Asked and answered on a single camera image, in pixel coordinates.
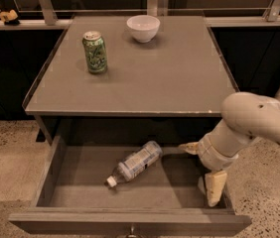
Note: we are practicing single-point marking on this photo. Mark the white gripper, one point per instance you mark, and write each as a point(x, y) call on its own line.
point(211, 155)

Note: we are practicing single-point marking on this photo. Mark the blue plastic water bottle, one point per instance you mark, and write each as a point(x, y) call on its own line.
point(134, 164)

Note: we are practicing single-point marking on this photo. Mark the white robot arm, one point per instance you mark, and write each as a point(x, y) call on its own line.
point(245, 116)

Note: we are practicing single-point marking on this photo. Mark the grey cabinet with counter top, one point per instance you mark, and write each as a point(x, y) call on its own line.
point(179, 73)

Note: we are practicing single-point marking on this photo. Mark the metal drawer knob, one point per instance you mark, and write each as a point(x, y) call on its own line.
point(132, 233)

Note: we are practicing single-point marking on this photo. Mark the white ceramic bowl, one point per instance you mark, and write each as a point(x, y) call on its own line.
point(143, 28)

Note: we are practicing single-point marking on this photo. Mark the green soda can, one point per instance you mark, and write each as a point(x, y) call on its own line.
point(95, 52)

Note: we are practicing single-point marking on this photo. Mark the yellow object on ledge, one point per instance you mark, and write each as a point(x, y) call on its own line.
point(9, 17)

